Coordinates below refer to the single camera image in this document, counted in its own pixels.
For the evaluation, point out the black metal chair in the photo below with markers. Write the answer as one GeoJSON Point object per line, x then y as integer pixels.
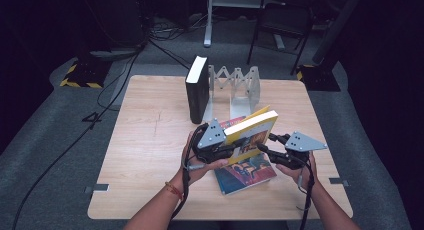
{"type": "Point", "coordinates": [283, 20]}

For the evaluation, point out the white metal book rack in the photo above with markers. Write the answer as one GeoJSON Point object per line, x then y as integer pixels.
{"type": "Point", "coordinates": [245, 90]}

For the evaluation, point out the grey slanted metal post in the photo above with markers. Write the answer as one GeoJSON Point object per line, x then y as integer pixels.
{"type": "Point", "coordinates": [336, 26]}

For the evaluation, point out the person's left hand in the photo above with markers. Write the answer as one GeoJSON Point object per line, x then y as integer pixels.
{"type": "Point", "coordinates": [200, 168]}

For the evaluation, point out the black base with yellow stripes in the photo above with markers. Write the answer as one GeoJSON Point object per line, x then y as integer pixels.
{"type": "Point", "coordinates": [83, 73]}
{"type": "Point", "coordinates": [320, 78]}

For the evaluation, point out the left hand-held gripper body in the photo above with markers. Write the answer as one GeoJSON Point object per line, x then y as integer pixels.
{"type": "Point", "coordinates": [210, 136]}

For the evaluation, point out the yellow paperback book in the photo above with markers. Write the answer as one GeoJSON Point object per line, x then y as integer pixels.
{"type": "Point", "coordinates": [253, 130]}

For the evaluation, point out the blue illustrated paperback book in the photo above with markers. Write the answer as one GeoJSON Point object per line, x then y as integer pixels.
{"type": "Point", "coordinates": [246, 176]}

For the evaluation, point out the person's right hand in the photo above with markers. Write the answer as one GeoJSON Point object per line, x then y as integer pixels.
{"type": "Point", "coordinates": [296, 175]}

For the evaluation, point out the black hardcover book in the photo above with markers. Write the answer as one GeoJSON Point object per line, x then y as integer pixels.
{"type": "Point", "coordinates": [197, 96]}

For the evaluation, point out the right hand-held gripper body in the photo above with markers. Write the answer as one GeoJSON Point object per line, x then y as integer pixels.
{"type": "Point", "coordinates": [298, 146]}

